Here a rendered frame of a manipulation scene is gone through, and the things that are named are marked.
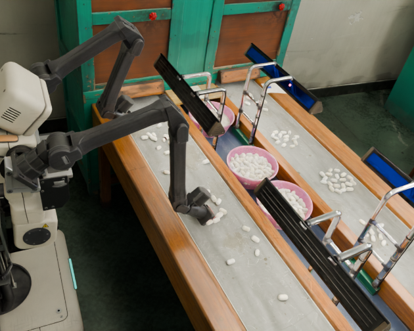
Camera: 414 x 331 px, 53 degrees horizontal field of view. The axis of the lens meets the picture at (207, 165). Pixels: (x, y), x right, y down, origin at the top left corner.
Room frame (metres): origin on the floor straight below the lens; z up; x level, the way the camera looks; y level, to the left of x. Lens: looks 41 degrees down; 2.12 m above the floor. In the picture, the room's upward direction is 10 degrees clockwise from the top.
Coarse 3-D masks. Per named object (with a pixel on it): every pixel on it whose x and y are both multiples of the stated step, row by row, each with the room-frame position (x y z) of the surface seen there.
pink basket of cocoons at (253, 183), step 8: (232, 152) 1.68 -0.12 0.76; (240, 152) 1.72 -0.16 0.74; (248, 152) 1.74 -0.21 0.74; (256, 152) 1.74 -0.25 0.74; (264, 152) 1.73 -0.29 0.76; (272, 160) 1.69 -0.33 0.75; (272, 168) 1.65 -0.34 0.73; (240, 176) 1.50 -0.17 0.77; (272, 176) 1.59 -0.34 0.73; (256, 184) 1.51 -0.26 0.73
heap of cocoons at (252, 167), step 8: (232, 160) 1.64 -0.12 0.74; (240, 160) 1.66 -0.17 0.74; (248, 160) 1.66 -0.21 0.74; (256, 160) 1.68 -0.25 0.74; (264, 160) 1.69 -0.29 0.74; (232, 168) 1.60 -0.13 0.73; (240, 168) 1.59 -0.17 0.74; (248, 168) 1.60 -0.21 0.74; (256, 168) 1.62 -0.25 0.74; (264, 168) 1.65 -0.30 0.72; (248, 176) 1.55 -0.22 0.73; (256, 176) 1.57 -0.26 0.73; (264, 176) 1.56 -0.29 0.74; (248, 184) 1.50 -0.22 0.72
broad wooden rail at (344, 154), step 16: (256, 80) 2.48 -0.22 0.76; (272, 96) 2.33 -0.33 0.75; (288, 96) 2.35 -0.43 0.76; (288, 112) 2.18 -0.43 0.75; (304, 112) 2.19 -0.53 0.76; (304, 128) 2.05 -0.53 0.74; (320, 128) 2.05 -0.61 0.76; (336, 144) 1.91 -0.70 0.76; (352, 160) 1.80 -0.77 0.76; (368, 176) 1.69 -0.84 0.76; (384, 192) 1.58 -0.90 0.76; (400, 208) 1.49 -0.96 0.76
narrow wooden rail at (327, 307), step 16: (192, 128) 1.82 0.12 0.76; (208, 144) 1.70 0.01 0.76; (224, 176) 1.49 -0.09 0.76; (240, 192) 1.39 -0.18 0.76; (256, 208) 1.31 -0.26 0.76; (256, 224) 1.24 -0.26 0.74; (272, 240) 1.14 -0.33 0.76; (288, 256) 1.08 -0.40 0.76; (304, 272) 1.01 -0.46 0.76; (304, 288) 0.95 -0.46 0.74; (320, 288) 0.95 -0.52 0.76; (320, 304) 0.88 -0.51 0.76; (336, 320) 0.83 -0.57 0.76
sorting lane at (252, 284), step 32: (160, 128) 1.80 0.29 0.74; (160, 160) 1.54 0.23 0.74; (192, 160) 1.58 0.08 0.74; (224, 192) 1.40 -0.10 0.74; (192, 224) 1.17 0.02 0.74; (224, 224) 1.21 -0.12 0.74; (224, 256) 1.04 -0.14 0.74; (256, 256) 1.07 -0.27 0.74; (224, 288) 0.89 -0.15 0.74; (256, 288) 0.91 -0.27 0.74; (288, 288) 0.94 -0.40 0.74; (256, 320) 0.78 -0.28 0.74; (288, 320) 0.80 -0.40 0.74; (320, 320) 0.83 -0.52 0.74
